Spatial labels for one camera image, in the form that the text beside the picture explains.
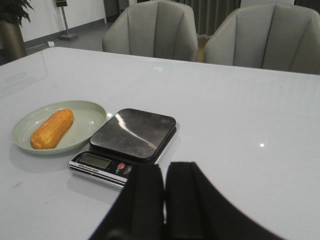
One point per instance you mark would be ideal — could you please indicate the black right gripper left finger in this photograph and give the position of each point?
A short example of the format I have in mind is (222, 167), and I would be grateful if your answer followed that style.
(138, 212)

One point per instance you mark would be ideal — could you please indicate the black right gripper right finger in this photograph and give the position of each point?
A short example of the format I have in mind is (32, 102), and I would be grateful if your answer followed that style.
(196, 210)

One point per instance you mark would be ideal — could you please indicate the orange corn cob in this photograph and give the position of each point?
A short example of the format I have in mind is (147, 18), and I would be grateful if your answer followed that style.
(51, 131)

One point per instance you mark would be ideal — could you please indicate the black digital kitchen scale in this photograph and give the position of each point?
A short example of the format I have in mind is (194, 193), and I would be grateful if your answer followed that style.
(129, 138)

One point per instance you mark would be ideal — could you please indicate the light green plate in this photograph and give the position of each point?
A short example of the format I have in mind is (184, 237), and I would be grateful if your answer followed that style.
(88, 118)

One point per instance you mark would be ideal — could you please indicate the left grey upholstered chair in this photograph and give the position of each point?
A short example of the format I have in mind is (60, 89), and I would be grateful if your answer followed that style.
(157, 28)

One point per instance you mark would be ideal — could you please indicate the grey upholstered chair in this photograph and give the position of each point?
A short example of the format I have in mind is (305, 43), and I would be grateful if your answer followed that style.
(157, 28)
(272, 36)

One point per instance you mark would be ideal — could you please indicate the right grey upholstered chair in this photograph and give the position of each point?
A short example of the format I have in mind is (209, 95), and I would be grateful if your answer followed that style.
(272, 36)

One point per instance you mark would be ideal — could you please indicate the potted plant in gold pot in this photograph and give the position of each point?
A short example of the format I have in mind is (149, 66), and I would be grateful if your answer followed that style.
(11, 14)

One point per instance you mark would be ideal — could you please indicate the metal sign stand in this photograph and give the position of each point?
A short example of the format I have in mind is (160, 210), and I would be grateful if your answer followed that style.
(67, 36)

